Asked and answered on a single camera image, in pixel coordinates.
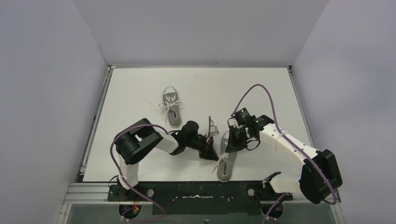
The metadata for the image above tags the grey canvas sneaker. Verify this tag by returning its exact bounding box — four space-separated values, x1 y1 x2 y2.
158 86 182 128
212 131 237 182

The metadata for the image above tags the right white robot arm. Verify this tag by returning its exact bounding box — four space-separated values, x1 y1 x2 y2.
226 108 343 204

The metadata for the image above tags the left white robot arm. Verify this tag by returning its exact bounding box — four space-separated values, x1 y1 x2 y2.
110 118 219 199

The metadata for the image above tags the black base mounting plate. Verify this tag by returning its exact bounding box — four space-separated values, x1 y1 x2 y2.
107 181 280 215

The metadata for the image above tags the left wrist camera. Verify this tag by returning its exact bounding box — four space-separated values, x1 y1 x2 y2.
208 125 219 137

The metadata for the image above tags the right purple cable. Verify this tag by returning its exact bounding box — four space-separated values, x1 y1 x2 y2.
230 84 338 224

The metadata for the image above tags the purple cable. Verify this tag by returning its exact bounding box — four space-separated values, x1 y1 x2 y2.
230 84 338 224
110 116 213 223

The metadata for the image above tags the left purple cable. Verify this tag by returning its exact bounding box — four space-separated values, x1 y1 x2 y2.
110 116 213 223

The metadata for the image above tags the aluminium frame rail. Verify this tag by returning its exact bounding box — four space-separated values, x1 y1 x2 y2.
62 182 341 205

